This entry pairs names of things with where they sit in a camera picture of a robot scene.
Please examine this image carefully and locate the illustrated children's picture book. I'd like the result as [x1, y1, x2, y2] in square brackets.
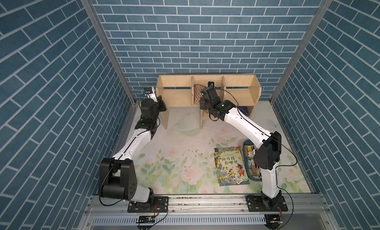
[214, 146, 249, 186]

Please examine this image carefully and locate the pink striped fluffy cloth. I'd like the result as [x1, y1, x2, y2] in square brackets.
[194, 84, 205, 105]

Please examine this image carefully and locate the light wooden bookshelf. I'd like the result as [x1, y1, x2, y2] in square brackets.
[156, 74, 262, 117]

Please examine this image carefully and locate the green circuit board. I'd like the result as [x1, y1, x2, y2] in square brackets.
[137, 216, 155, 225]

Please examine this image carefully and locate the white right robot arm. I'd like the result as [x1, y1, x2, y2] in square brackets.
[200, 86, 282, 200]

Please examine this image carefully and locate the aluminium mounting rail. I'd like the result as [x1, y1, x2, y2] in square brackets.
[84, 193, 331, 216]

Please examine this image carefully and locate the white vented cable duct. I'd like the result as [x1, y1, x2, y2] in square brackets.
[92, 215, 266, 226]

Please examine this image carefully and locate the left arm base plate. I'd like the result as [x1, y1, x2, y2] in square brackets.
[127, 196, 169, 213]

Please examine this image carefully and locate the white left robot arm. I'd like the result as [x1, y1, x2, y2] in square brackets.
[99, 94, 167, 205]

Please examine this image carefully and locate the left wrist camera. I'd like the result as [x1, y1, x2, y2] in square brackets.
[144, 86, 157, 102]

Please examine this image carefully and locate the floral table mat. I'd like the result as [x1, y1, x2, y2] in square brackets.
[108, 101, 312, 195]

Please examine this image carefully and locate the dark blue book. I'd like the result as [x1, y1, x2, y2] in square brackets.
[238, 106, 249, 117]

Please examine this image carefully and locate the teal storage tray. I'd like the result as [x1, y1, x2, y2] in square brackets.
[243, 139, 262, 181]

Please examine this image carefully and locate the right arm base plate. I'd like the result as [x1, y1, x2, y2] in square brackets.
[245, 193, 289, 212]

